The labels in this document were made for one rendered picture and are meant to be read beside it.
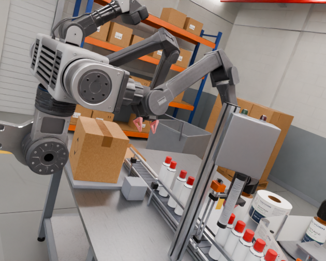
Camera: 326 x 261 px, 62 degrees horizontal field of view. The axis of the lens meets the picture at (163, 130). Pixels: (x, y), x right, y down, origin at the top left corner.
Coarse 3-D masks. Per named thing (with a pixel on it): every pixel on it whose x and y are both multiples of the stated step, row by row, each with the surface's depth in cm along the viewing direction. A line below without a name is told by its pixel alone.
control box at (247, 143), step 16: (240, 128) 92; (256, 128) 91; (272, 128) 90; (224, 144) 93; (240, 144) 93; (256, 144) 92; (272, 144) 92; (224, 160) 94; (240, 160) 94; (256, 160) 93; (256, 176) 94
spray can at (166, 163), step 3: (168, 156) 152; (168, 159) 151; (171, 159) 152; (165, 162) 152; (168, 162) 151; (162, 165) 152; (165, 165) 151; (168, 165) 151; (162, 168) 152; (165, 168) 151; (162, 171) 152; (165, 171) 151; (159, 174) 153; (162, 174) 152; (159, 177) 153; (162, 177) 152; (162, 180) 153; (159, 183) 153; (156, 189) 154; (159, 189) 154
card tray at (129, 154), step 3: (129, 144) 222; (129, 147) 223; (132, 147) 220; (129, 150) 217; (135, 150) 215; (126, 153) 209; (129, 153) 211; (132, 153) 213; (138, 153) 210; (126, 156) 202; (129, 156) 204; (132, 156) 206; (141, 156) 205; (144, 159) 200; (123, 162) 190
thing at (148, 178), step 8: (128, 160) 185; (136, 168) 175; (144, 168) 179; (144, 176) 168; (152, 176) 171; (160, 200) 145; (168, 200) 147; (168, 208) 139; (176, 216) 134; (192, 232) 125; (192, 240) 120; (208, 240) 123; (200, 248) 115; (208, 248) 117; (208, 256) 112
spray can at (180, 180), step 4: (180, 172) 138; (184, 172) 137; (180, 176) 138; (184, 176) 137; (176, 180) 138; (180, 180) 137; (184, 180) 138; (176, 184) 138; (180, 184) 137; (176, 188) 138; (180, 188) 138; (172, 192) 140; (176, 192) 138; (180, 192) 139; (176, 196) 139; (172, 200) 140; (168, 204) 141; (172, 204) 140
